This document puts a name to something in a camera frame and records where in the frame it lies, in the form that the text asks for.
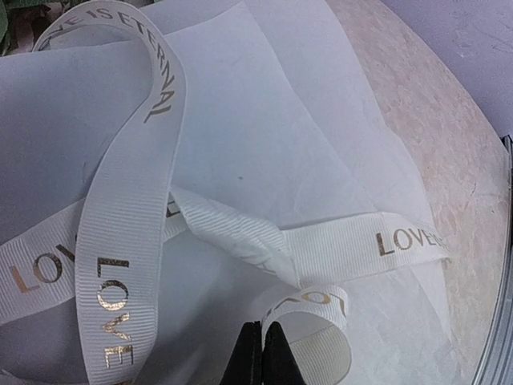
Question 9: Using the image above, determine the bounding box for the pink fake flower bunch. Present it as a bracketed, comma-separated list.
[1, 1, 49, 56]

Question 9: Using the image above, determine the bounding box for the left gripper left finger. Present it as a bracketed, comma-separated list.
[226, 322, 262, 385]

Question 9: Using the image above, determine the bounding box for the cream printed ribbon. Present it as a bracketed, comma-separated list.
[0, 15, 452, 385]

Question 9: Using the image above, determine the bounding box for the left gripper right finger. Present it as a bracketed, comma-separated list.
[262, 322, 305, 385]

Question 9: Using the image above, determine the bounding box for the front aluminium rail base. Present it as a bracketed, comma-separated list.
[472, 135, 512, 385]

